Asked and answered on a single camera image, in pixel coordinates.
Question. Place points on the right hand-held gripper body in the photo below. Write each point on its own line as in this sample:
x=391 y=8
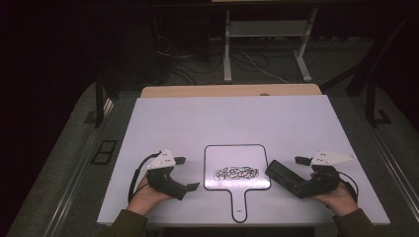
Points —
x=324 y=179

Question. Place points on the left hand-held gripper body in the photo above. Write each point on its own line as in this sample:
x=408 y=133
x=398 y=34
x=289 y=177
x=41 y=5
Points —
x=163 y=181

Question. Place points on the black whiteboard eraser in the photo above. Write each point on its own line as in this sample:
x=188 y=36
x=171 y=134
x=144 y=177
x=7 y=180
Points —
x=281 y=173

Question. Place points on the person's right hand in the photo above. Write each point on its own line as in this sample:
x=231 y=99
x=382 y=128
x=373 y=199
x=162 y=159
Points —
x=337 y=199

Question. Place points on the person's left hand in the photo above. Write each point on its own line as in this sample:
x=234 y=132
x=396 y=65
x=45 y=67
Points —
x=145 y=197

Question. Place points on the black metal stand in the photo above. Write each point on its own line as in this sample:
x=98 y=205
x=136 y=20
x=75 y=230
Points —
x=371 y=105
x=99 y=105

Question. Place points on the white metal stand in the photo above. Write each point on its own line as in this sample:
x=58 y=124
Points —
x=267 y=29

